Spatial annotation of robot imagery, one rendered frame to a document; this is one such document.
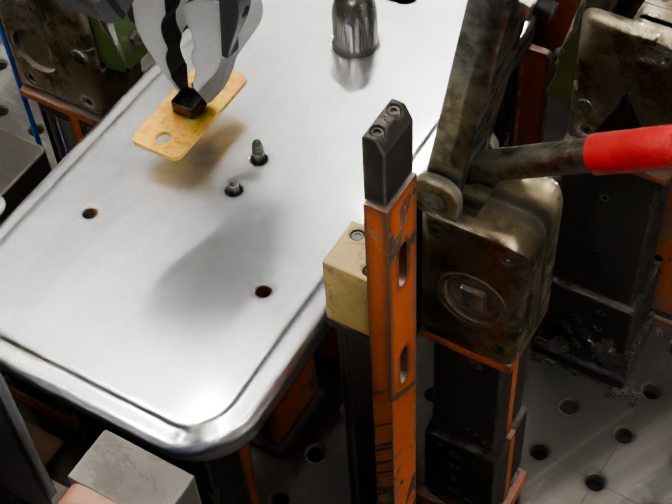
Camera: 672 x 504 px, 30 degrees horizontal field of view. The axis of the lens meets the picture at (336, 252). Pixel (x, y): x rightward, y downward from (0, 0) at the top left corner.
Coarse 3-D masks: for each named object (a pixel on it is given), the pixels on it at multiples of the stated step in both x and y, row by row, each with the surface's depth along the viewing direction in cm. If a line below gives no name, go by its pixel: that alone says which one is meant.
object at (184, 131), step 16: (192, 80) 83; (240, 80) 82; (176, 96) 81; (192, 96) 81; (224, 96) 82; (160, 112) 81; (176, 112) 81; (192, 112) 80; (208, 112) 81; (144, 128) 80; (160, 128) 80; (176, 128) 80; (192, 128) 80; (144, 144) 79; (160, 144) 79; (176, 144) 79; (192, 144) 79
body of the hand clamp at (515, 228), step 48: (480, 192) 74; (528, 192) 72; (432, 240) 73; (480, 240) 70; (528, 240) 70; (432, 288) 76; (480, 288) 74; (528, 288) 73; (432, 336) 80; (480, 336) 77; (528, 336) 78; (480, 384) 82; (432, 432) 90; (480, 432) 87; (432, 480) 95; (480, 480) 91
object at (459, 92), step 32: (480, 0) 59; (512, 0) 58; (544, 0) 59; (480, 32) 60; (512, 32) 61; (480, 64) 62; (512, 64) 66; (448, 96) 65; (480, 96) 63; (448, 128) 66; (480, 128) 66; (448, 160) 68
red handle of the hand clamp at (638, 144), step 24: (528, 144) 68; (552, 144) 66; (576, 144) 65; (600, 144) 63; (624, 144) 62; (648, 144) 61; (480, 168) 69; (504, 168) 68; (528, 168) 67; (552, 168) 66; (576, 168) 65; (600, 168) 64; (624, 168) 63; (648, 168) 62
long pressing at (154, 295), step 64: (320, 0) 91; (384, 0) 90; (448, 0) 90; (192, 64) 87; (256, 64) 87; (320, 64) 87; (384, 64) 86; (448, 64) 86; (128, 128) 84; (256, 128) 83; (320, 128) 83; (64, 192) 80; (128, 192) 80; (192, 192) 80; (256, 192) 79; (320, 192) 79; (0, 256) 77; (64, 256) 77; (128, 256) 77; (192, 256) 76; (256, 256) 76; (320, 256) 76; (0, 320) 74; (64, 320) 74; (128, 320) 74; (192, 320) 73; (256, 320) 73; (320, 320) 73; (64, 384) 71; (128, 384) 71; (192, 384) 71; (256, 384) 70; (192, 448) 68
